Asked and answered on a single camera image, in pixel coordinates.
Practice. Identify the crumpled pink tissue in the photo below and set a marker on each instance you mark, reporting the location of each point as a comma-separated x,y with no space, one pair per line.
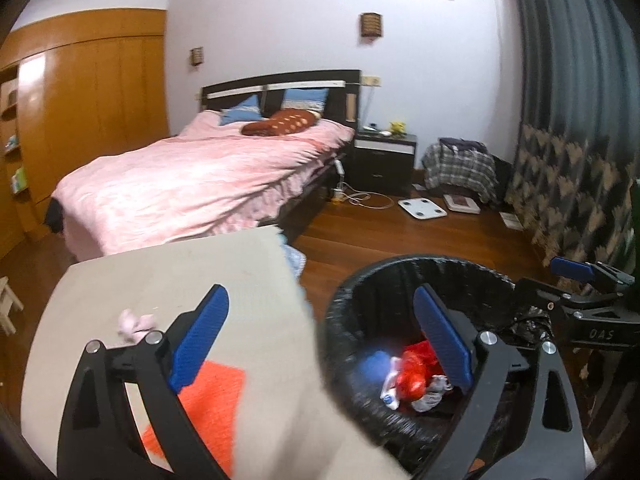
135,325

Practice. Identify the small white stool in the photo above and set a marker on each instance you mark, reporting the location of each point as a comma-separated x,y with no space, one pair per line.
10,305

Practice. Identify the white bathroom scale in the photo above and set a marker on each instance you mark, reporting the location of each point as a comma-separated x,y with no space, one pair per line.
422,207

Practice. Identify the orange red mat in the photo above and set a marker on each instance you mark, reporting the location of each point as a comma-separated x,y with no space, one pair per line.
220,395

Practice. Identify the dark wooden headboard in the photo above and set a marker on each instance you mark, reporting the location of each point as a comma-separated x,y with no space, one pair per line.
300,77

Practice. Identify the wooden wardrobe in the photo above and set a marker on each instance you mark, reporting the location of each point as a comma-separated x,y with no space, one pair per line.
100,85

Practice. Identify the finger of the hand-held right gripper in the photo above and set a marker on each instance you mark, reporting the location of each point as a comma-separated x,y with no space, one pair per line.
540,292
572,267

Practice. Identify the dark patterned curtain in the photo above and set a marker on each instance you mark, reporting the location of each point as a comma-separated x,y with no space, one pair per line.
565,60

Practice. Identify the white plastic bag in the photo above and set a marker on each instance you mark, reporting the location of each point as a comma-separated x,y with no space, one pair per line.
390,392
435,392

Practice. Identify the brown dotted cushion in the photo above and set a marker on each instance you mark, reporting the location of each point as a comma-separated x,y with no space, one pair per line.
285,121

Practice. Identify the plaid shirt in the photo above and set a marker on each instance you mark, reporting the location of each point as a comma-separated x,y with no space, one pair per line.
460,170

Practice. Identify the yellow toy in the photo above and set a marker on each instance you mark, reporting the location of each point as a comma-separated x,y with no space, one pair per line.
397,128

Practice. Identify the blue pillow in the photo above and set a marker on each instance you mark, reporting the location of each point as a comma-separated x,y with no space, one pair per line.
245,107
305,97

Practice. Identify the white and red scale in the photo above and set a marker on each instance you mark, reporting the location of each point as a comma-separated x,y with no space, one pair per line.
461,203

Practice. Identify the trash bin with black liner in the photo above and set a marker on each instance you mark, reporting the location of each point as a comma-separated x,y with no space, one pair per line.
380,300

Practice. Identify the white paper sheet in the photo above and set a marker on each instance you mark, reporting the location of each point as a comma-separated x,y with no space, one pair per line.
511,220

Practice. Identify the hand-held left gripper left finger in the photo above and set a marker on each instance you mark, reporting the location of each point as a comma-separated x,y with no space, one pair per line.
200,340

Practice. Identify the beige wall socket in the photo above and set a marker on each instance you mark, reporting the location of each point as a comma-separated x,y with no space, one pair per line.
371,80

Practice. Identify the white power strip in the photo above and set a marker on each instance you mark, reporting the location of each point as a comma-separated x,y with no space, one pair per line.
341,195

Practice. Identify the dark bed frame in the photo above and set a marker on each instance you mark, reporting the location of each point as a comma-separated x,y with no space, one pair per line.
305,200

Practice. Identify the wall lamp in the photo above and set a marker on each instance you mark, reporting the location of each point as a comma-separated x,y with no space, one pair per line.
372,25
197,56

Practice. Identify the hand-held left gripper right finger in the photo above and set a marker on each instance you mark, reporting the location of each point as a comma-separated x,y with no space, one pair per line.
445,340

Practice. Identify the red plastic bag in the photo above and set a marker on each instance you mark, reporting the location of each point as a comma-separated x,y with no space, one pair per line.
415,375

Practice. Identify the pink bed duvet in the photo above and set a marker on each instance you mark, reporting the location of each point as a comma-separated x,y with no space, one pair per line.
200,175

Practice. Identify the blue patterned cloth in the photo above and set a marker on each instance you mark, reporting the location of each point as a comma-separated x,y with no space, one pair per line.
295,260

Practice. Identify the dark nightstand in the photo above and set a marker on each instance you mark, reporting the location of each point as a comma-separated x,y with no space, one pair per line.
382,170

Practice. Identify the blue plastic bag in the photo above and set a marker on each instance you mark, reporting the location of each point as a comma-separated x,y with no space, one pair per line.
372,367

